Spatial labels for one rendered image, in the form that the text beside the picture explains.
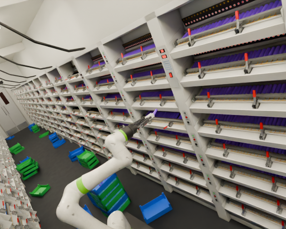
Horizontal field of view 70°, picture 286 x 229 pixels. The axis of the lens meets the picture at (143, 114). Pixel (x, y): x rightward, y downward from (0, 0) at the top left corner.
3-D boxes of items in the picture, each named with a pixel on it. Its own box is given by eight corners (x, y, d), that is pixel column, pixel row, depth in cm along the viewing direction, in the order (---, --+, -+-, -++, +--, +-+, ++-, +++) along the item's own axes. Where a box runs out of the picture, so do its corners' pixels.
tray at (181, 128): (189, 134, 153) (183, 126, 149) (141, 126, 202) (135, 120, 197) (201, 113, 161) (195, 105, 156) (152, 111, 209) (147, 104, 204)
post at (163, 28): (229, 221, 175) (154, 10, 115) (219, 216, 183) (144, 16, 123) (239, 205, 185) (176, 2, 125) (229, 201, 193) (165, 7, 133)
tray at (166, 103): (181, 112, 147) (171, 98, 140) (133, 109, 195) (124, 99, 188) (194, 92, 154) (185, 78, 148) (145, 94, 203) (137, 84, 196)
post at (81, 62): (135, 175, 287) (73, 55, 227) (131, 173, 295) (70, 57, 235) (145, 166, 297) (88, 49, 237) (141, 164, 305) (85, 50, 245)
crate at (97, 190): (96, 196, 213) (93, 190, 210) (87, 190, 228) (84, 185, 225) (117, 176, 230) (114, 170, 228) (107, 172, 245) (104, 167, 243)
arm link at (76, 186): (69, 209, 136) (56, 197, 132) (74, 196, 148) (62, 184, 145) (91, 195, 134) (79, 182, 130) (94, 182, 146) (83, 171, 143)
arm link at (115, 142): (104, 138, 127) (99, 141, 137) (115, 154, 128) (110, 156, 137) (121, 126, 135) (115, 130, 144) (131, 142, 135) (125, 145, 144)
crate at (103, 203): (104, 206, 218) (100, 201, 216) (94, 201, 233) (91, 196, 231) (123, 186, 236) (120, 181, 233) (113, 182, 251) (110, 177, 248)
